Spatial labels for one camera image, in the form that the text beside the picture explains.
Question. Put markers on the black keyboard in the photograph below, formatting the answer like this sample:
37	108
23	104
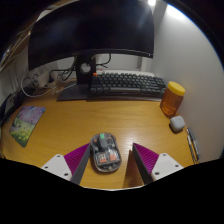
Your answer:
128	85

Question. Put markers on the wooden wall shelf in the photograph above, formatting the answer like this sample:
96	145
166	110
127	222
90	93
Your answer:
13	50

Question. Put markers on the orange jar with yellow lid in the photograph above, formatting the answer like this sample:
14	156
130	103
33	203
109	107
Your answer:
172	100

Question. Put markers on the transparent computer mouse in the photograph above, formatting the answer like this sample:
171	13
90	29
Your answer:
106	153

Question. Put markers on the white earbuds case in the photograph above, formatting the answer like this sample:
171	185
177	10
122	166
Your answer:
177	123

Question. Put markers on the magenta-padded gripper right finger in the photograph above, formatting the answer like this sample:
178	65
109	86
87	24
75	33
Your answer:
163	165

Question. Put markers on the black computer monitor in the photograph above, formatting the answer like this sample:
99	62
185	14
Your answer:
90	30

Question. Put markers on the white light bar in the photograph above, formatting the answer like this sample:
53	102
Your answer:
151	2

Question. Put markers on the white power strip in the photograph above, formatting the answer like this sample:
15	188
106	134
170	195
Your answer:
45	78

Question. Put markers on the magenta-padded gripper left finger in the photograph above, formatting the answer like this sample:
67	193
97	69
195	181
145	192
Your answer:
60	165

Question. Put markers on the pens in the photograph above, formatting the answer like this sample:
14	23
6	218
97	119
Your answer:
192	145

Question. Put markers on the floral print mouse pad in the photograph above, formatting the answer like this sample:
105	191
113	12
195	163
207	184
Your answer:
26	125

